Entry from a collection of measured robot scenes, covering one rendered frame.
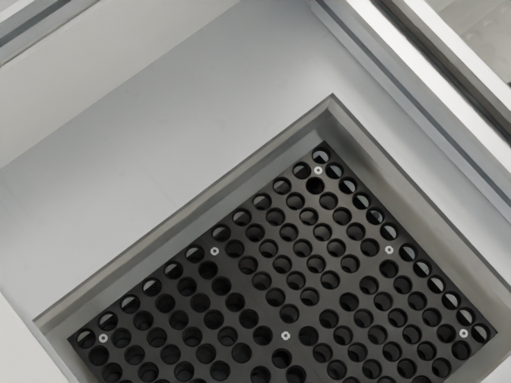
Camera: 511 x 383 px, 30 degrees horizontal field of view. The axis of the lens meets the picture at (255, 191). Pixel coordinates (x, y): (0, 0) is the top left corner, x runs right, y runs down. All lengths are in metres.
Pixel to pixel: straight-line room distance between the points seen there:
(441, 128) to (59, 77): 0.24
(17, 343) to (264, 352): 0.16
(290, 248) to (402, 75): 0.14
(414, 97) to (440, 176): 0.05
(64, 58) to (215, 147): 0.12
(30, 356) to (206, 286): 0.13
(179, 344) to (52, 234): 0.11
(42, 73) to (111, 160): 0.09
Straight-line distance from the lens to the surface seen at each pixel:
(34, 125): 0.60
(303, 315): 0.63
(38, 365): 0.57
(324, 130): 0.75
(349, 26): 0.63
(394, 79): 0.63
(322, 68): 0.64
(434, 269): 0.66
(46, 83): 0.57
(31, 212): 0.61
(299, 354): 0.63
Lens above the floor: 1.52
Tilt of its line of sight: 71 degrees down
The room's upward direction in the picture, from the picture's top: 10 degrees clockwise
